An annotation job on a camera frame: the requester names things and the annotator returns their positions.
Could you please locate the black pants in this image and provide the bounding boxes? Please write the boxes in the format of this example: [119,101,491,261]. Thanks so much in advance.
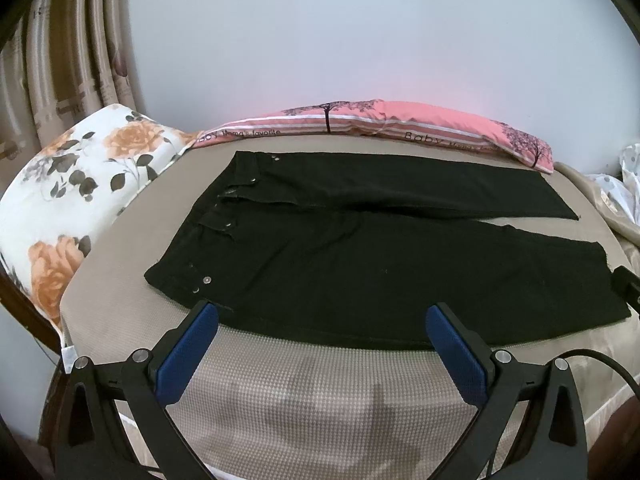
[145,152,629,350]

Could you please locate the beige satin quilt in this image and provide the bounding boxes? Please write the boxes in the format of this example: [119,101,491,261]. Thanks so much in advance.
[554,162,639,275]

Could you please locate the white dotted blanket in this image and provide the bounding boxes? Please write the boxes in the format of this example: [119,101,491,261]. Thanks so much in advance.
[588,143,640,224]

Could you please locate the white floral pillow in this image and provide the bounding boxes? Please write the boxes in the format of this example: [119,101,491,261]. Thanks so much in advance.
[1,104,196,330]

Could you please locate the pink striped tree pillow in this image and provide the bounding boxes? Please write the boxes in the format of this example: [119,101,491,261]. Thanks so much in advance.
[194,99,554,174]

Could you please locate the beige curtain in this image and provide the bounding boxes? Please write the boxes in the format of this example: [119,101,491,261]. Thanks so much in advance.
[1,0,134,185]

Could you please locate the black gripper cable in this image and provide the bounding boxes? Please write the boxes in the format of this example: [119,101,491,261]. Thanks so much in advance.
[549,348,640,401]

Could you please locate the brown wooden bed frame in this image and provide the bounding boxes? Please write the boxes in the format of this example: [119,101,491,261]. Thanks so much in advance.
[0,269,61,354]

